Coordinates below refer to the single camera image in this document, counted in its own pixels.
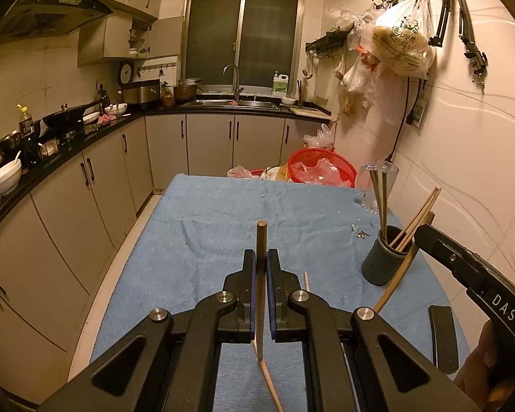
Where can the small white bowls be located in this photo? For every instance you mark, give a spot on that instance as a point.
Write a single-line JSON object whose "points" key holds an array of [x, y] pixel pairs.
{"points": [[116, 110]]}

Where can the brown cooking pot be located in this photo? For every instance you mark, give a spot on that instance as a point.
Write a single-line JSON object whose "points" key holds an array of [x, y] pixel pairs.
{"points": [[186, 92]]}

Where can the black wok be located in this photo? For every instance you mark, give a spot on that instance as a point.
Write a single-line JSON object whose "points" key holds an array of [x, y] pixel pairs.
{"points": [[68, 118]]}

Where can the red plastic basket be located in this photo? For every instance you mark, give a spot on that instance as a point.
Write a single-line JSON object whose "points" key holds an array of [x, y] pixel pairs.
{"points": [[300, 156]]}

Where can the brownish hanging bag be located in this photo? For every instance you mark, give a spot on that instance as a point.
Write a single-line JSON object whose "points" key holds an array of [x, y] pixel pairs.
{"points": [[352, 103]]}

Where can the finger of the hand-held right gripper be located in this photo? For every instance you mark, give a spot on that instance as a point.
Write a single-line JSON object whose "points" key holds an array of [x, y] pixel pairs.
{"points": [[446, 253]]}

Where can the blue towel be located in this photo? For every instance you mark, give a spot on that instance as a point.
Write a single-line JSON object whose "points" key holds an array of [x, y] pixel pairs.
{"points": [[223, 223]]}

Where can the wall socket box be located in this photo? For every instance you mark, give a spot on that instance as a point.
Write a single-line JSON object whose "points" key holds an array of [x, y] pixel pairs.
{"points": [[417, 111]]}

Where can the chrome faucet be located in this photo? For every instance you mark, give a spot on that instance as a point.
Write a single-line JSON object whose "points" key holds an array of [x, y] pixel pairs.
{"points": [[236, 79]]}

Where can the crumpled clear hanging bag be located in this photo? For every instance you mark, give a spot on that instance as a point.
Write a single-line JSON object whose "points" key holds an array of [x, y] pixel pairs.
{"points": [[360, 30]]}

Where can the cutting board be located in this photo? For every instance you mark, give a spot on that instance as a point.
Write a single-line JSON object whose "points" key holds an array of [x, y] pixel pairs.
{"points": [[311, 112]]}

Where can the wooden chopstick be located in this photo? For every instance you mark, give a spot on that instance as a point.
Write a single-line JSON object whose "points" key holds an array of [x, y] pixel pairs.
{"points": [[374, 197], [418, 223], [384, 201], [307, 283], [425, 204], [397, 279], [269, 382], [261, 240]]}

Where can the silver countertop appliance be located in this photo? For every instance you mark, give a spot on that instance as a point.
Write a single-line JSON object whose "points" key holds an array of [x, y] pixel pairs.
{"points": [[139, 92]]}

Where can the hanging bag with red print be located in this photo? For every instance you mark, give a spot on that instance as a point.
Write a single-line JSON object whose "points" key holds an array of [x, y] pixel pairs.
{"points": [[362, 73]]}

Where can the steel sink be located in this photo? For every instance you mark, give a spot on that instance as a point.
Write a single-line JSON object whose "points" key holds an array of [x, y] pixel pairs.
{"points": [[223, 104]]}

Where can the person's right hand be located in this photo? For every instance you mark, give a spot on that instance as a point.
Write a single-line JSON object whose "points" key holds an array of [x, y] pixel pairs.
{"points": [[476, 369]]}

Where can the range hood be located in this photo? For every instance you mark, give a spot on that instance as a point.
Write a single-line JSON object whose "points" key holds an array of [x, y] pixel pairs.
{"points": [[47, 13]]}

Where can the round kitchen scale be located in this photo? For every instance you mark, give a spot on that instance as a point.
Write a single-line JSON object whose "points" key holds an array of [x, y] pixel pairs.
{"points": [[125, 73]]}

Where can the pink plastic bag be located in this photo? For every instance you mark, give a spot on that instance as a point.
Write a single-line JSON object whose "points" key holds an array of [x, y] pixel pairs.
{"points": [[240, 172]]}

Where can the black wall shelf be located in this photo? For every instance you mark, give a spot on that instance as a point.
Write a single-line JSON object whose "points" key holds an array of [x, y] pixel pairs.
{"points": [[326, 43]]}

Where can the kitchen window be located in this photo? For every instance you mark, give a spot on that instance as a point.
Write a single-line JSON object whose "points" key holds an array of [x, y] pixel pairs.
{"points": [[244, 30]]}

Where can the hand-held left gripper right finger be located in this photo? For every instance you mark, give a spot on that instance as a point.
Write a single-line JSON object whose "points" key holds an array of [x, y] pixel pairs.
{"points": [[277, 296]]}

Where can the black chopstick holder cup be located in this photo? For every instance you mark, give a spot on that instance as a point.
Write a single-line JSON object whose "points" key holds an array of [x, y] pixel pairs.
{"points": [[377, 266]]}

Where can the steel pot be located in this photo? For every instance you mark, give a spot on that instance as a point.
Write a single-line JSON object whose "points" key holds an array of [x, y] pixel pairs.
{"points": [[7, 143]]}

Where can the hanging bag with bread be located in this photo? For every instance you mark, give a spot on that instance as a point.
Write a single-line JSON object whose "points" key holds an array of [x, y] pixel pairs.
{"points": [[405, 43]]}

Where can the white bowl with spoon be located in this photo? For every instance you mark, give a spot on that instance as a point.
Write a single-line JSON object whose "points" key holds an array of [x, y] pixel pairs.
{"points": [[4, 178]]}

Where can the black flat rectangular object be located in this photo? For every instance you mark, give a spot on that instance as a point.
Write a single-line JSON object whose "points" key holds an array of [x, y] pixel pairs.
{"points": [[443, 339]]}

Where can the pink cloth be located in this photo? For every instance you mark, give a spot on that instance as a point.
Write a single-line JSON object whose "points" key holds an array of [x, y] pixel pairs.
{"points": [[107, 119]]}

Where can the yellow cap oil bottle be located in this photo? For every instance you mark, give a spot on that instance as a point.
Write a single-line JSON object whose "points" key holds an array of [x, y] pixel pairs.
{"points": [[25, 128]]}

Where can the yellowish plastic bag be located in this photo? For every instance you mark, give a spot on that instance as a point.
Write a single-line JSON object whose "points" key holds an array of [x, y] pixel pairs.
{"points": [[277, 174]]}

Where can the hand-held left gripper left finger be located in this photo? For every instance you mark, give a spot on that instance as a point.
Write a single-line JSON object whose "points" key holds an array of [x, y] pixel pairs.
{"points": [[246, 292]]}

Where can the grey lower kitchen cabinets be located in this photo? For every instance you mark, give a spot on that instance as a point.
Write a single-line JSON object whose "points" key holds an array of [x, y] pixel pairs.
{"points": [[68, 223]]}

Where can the green label detergent bottle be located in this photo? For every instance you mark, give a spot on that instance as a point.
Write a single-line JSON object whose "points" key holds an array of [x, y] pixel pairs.
{"points": [[280, 86]]}

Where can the grey open wall cabinet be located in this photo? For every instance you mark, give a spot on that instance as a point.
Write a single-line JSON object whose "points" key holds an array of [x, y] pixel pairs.
{"points": [[103, 43]]}

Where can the clear plastic bag in basket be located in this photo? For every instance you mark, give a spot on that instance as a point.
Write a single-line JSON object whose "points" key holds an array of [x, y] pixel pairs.
{"points": [[322, 174]]}

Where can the crumpled white plastic bag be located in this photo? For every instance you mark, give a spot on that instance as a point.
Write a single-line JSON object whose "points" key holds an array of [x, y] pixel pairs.
{"points": [[319, 137]]}

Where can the small scrap pile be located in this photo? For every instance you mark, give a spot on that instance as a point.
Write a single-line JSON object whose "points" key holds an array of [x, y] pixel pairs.
{"points": [[362, 234]]}

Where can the black kitchen countertop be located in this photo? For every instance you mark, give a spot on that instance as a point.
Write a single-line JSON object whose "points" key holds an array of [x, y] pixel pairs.
{"points": [[47, 171]]}

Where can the clear glass vessel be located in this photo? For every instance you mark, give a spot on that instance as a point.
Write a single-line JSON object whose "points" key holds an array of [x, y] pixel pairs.
{"points": [[392, 180]]}

